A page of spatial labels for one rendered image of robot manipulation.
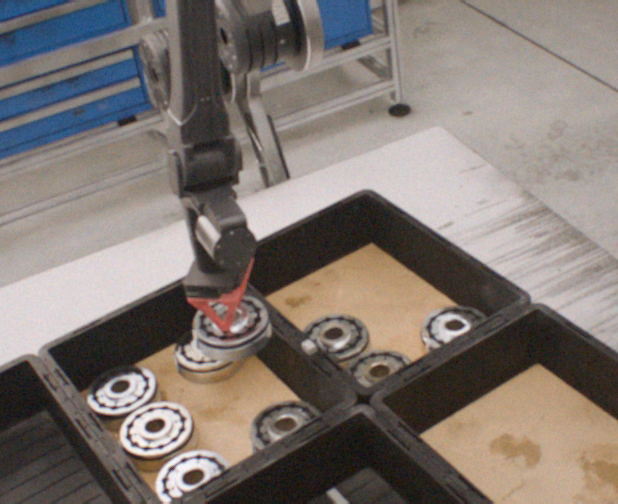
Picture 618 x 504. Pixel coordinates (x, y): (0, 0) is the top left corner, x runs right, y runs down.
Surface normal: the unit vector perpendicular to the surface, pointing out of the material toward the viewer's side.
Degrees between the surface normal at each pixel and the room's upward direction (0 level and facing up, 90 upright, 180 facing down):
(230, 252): 91
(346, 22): 90
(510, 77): 0
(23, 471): 0
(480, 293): 90
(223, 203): 10
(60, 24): 90
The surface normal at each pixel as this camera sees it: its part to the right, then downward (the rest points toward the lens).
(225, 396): -0.13, -0.80
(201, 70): 0.43, 0.48
